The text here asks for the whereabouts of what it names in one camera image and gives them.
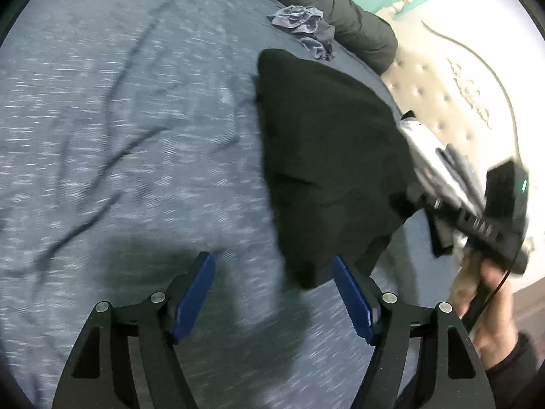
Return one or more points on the crumpled grey blue garment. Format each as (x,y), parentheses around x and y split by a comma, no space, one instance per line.
(308,25)

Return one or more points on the white folded garment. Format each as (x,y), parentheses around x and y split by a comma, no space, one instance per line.
(429,168)

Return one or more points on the dark grey rolled duvet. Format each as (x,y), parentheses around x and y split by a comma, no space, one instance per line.
(363,33)

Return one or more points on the blue grey bed sheet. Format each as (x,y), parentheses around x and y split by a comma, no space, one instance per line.
(130,143)

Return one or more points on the person's right hand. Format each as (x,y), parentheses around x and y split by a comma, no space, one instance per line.
(495,334)

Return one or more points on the beige tufted headboard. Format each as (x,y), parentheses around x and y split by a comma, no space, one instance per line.
(469,70)

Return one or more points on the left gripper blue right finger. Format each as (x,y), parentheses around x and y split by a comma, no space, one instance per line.
(361,297)

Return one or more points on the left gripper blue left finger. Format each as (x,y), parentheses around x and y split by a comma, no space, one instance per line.
(186,295)

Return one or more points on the grey folded garment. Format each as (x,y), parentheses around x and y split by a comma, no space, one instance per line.
(464,174)

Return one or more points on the black jacket sleeve forearm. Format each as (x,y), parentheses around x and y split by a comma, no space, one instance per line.
(518,381)

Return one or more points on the black garment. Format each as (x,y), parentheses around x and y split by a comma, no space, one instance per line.
(337,169)

